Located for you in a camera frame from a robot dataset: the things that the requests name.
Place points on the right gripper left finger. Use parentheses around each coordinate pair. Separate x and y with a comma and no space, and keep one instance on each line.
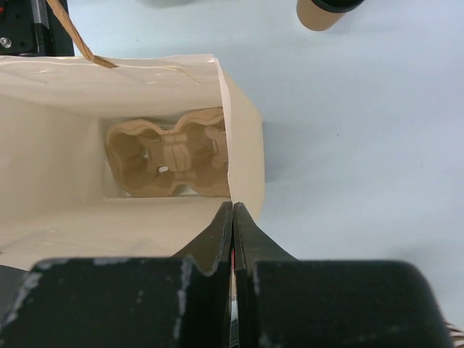
(178,301)

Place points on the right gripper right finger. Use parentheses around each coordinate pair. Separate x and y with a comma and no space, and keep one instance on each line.
(286,302)

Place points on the single brown pulp cup carrier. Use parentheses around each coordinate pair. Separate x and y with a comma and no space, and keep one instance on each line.
(147,160)

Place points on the brown paper bag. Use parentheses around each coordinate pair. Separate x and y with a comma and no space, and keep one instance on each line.
(59,198)

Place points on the single paper cup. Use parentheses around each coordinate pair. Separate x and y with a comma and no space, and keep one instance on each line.
(315,18)

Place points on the black cup lid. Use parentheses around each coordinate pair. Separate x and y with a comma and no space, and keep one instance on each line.
(338,6)

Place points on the stack of paper cups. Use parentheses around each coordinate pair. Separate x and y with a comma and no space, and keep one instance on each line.
(456,334)

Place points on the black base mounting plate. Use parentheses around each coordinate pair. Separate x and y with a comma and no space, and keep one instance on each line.
(30,29)

